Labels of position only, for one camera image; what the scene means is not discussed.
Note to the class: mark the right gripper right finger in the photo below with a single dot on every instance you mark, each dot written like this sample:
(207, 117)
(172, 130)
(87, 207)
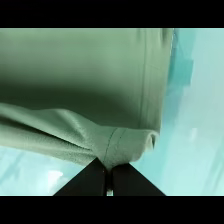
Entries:
(133, 183)

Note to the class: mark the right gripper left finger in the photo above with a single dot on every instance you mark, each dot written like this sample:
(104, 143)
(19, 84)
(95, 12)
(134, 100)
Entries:
(88, 181)

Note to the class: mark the green garment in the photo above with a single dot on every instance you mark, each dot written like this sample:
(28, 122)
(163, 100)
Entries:
(83, 83)

